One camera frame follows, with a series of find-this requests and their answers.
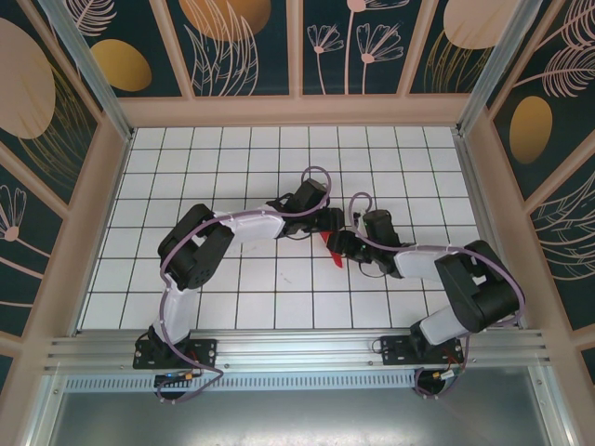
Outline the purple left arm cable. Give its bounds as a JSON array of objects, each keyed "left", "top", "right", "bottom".
[{"left": 155, "top": 165, "right": 334, "bottom": 405}]

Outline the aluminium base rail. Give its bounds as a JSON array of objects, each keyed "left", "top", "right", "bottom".
[{"left": 44, "top": 328, "right": 552, "bottom": 373}]

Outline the aluminium frame post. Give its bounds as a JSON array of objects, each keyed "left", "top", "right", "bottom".
[
  {"left": 39, "top": 0, "right": 136, "bottom": 143},
  {"left": 455, "top": 0, "right": 545, "bottom": 136}
]

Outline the red paper sheet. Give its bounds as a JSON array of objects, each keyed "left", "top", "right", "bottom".
[{"left": 318, "top": 230, "right": 346, "bottom": 270}]

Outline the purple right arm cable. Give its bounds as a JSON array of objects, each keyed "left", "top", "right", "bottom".
[{"left": 348, "top": 192, "right": 526, "bottom": 401}]

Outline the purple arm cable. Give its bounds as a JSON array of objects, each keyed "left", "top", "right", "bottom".
[
  {"left": 348, "top": 192, "right": 526, "bottom": 401},
  {"left": 155, "top": 165, "right": 334, "bottom": 405}
]

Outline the small circuit board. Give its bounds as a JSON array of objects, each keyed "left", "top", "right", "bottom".
[{"left": 155, "top": 371, "right": 195, "bottom": 386}]

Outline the slotted metal cable strip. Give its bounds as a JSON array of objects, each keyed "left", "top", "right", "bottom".
[{"left": 64, "top": 374, "right": 419, "bottom": 391}]

